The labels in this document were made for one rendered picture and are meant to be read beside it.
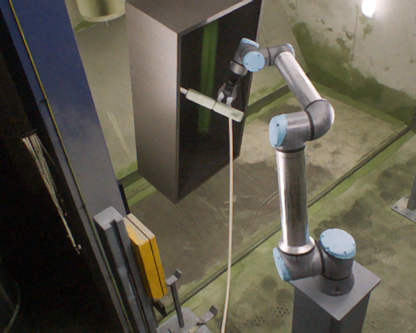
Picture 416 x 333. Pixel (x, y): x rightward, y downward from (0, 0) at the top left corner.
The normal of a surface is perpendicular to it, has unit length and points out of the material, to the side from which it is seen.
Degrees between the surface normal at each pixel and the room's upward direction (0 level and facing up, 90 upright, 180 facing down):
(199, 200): 0
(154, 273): 90
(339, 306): 0
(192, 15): 12
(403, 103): 90
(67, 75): 90
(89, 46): 57
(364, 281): 0
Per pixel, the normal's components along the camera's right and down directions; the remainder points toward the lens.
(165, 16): 0.06, -0.66
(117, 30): 0.49, -0.04
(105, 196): 0.64, 0.45
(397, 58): -0.76, 0.47
